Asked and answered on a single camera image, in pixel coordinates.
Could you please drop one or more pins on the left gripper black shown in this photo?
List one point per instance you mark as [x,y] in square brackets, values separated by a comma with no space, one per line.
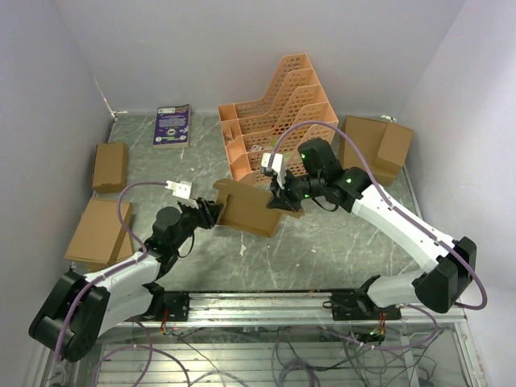
[208,212]

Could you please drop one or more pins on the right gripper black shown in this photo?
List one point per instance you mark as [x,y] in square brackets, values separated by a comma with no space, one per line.
[280,198]

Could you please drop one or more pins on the cardboard box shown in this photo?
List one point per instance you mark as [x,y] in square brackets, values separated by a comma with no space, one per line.
[99,240]
[384,145]
[110,168]
[245,208]

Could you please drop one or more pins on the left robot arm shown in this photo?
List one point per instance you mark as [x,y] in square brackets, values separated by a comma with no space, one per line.
[140,271]

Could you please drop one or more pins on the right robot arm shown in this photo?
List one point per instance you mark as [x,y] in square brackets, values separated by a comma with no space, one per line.
[444,263]

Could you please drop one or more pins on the peach plastic file organizer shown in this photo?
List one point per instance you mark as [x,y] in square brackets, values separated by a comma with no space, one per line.
[250,129]

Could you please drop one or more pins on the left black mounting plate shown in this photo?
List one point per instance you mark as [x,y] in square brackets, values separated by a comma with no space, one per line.
[168,306]

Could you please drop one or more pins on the black mounting plate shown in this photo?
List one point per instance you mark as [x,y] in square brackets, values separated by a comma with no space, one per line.
[350,306]
[168,306]

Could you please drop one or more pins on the purple book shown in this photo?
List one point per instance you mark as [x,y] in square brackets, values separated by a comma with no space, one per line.
[172,127]

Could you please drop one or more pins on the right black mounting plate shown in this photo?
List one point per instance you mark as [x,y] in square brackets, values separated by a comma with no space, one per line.
[350,306]

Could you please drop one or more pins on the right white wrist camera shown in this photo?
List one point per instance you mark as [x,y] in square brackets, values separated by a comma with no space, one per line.
[272,165]

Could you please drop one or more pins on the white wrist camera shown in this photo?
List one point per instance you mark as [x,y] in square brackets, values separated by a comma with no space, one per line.
[182,192]
[272,165]

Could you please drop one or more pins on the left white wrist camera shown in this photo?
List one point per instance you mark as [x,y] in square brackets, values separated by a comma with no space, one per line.
[182,192]

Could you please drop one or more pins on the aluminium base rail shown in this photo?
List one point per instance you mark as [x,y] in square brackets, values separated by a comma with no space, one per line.
[224,309]

